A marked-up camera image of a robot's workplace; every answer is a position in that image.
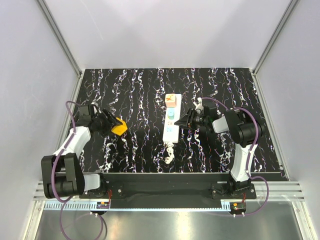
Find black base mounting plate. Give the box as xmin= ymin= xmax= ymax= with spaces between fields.
xmin=48 ymin=171 xmax=283 ymax=210

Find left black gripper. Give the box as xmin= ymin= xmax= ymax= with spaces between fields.
xmin=92 ymin=108 xmax=122 ymax=137

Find teal round plug adapter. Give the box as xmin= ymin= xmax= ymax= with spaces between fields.
xmin=167 ymin=108 xmax=175 ymax=120

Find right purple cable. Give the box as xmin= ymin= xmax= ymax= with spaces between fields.
xmin=202 ymin=97 xmax=271 ymax=217

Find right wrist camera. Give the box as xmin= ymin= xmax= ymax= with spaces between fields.
xmin=193 ymin=97 xmax=204 ymax=114

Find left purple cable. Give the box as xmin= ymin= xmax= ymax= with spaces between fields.
xmin=51 ymin=100 xmax=106 ymax=238

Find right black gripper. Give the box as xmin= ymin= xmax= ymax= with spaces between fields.
xmin=174 ymin=108 xmax=208 ymax=131

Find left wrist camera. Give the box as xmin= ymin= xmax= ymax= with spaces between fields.
xmin=90 ymin=102 xmax=100 ymax=114

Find yellow cube plug adapter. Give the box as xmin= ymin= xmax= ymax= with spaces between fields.
xmin=111 ymin=117 xmax=128 ymax=136

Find pink cube plug adapter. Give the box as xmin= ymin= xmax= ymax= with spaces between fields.
xmin=164 ymin=93 xmax=177 ymax=108

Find white power strip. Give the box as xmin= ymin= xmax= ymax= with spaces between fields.
xmin=162 ymin=93 xmax=182 ymax=144

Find purple cable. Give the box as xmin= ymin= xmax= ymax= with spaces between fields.
xmin=51 ymin=100 xmax=106 ymax=238
xmin=202 ymin=97 xmax=271 ymax=217

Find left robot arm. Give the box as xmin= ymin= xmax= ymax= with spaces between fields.
xmin=41 ymin=103 xmax=128 ymax=201

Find white coiled power cord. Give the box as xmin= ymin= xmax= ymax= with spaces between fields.
xmin=164 ymin=141 xmax=176 ymax=165

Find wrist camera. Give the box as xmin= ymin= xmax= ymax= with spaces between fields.
xmin=90 ymin=102 xmax=100 ymax=114
xmin=193 ymin=97 xmax=204 ymax=114

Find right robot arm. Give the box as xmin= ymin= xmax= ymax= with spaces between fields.
xmin=174 ymin=106 xmax=265 ymax=199

